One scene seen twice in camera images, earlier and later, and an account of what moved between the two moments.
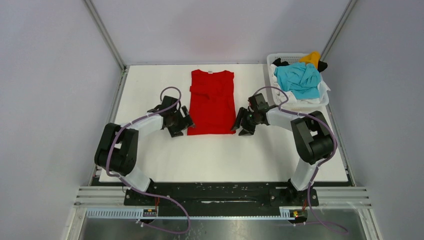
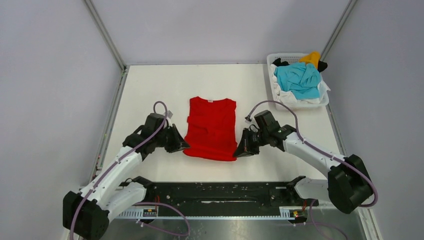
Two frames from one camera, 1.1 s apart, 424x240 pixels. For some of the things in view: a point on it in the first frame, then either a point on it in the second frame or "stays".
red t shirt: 211,104 to 211,131
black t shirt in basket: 321,65 stays
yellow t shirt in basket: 312,58 stays
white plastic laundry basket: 292,106 stays
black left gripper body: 178,123 to 169,139
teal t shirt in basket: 303,80 stays
